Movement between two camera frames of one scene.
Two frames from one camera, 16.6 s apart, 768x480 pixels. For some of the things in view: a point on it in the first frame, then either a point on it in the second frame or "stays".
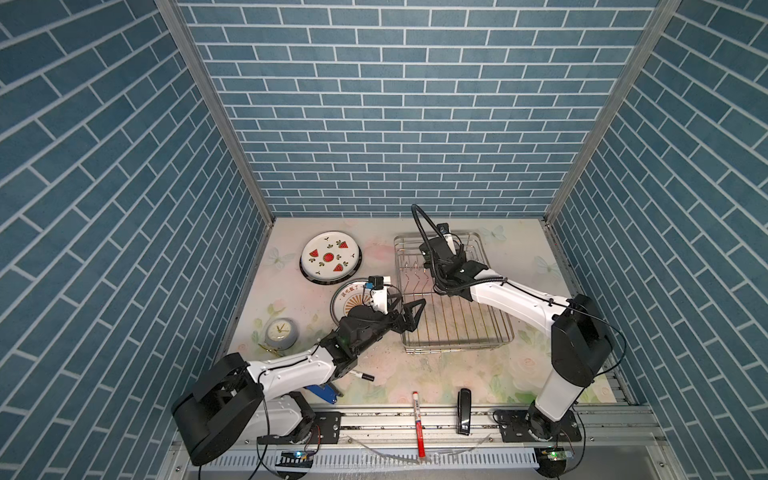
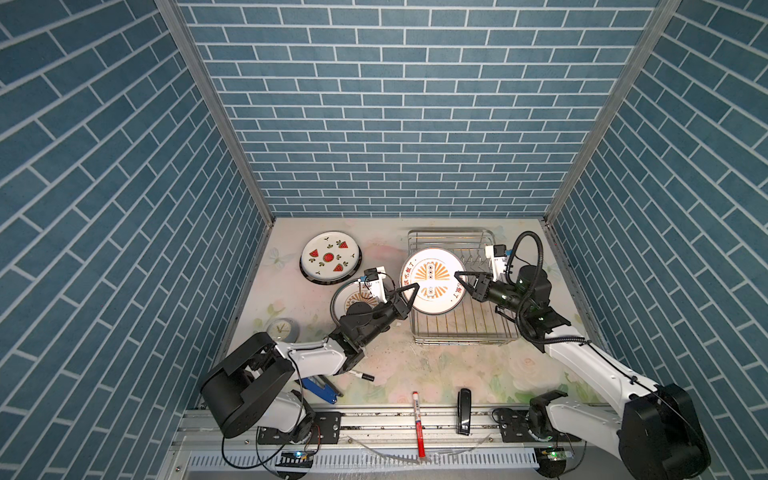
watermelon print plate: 330,257 stays
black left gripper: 407,324 -> 403,309
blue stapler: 326,393 stays
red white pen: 420,437 stays
